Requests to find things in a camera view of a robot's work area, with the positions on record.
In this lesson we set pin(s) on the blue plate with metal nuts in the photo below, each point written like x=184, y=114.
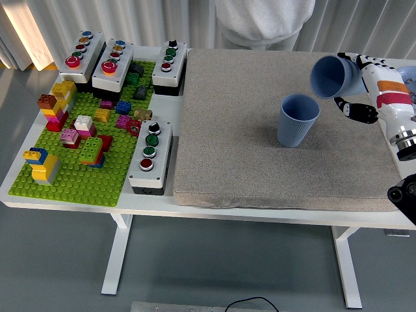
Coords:
x=410, y=73

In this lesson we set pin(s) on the brown yellow red brick tower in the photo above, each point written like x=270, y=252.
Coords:
x=55, y=118

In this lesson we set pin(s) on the green brick stack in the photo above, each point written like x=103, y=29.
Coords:
x=91, y=149

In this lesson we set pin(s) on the metal bracket under table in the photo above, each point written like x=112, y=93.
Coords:
x=396, y=233

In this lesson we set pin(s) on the five-button control box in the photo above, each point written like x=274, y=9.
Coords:
x=122, y=65
x=86, y=60

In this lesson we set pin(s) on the person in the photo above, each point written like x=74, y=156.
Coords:
x=260, y=19

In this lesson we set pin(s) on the grey-brown mat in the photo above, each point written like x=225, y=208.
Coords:
x=234, y=130

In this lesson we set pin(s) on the dark grey cylinder part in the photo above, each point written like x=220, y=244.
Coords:
x=137, y=68

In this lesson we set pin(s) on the white curtain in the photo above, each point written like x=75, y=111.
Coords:
x=162, y=19

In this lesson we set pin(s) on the dark green brick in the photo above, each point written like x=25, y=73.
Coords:
x=132, y=79

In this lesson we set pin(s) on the pink white red brick stack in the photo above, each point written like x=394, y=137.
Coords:
x=69, y=136

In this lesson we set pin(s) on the blue yellow grey brick stack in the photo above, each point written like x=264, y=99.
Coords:
x=44, y=170

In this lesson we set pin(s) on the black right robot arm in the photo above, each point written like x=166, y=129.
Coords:
x=406, y=139

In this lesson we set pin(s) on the green brick baseplate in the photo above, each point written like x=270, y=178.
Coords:
x=71, y=185

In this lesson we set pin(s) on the yellow white brick tower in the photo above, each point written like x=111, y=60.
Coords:
x=63, y=89

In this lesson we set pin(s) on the blue ribbed cup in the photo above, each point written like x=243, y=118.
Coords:
x=292, y=130
x=352, y=81

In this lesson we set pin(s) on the red valve handwheel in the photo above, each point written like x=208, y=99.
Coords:
x=134, y=127

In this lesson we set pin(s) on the white table leg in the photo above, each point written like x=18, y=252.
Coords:
x=117, y=253
x=346, y=266

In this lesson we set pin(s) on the four-button control box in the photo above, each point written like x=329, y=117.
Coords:
x=162, y=76
x=136, y=175

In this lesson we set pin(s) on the small magenta brick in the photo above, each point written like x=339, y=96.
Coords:
x=106, y=104

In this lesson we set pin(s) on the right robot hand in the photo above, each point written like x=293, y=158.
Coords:
x=395, y=107

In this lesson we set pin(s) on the brass pipe fitting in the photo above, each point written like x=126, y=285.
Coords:
x=143, y=114

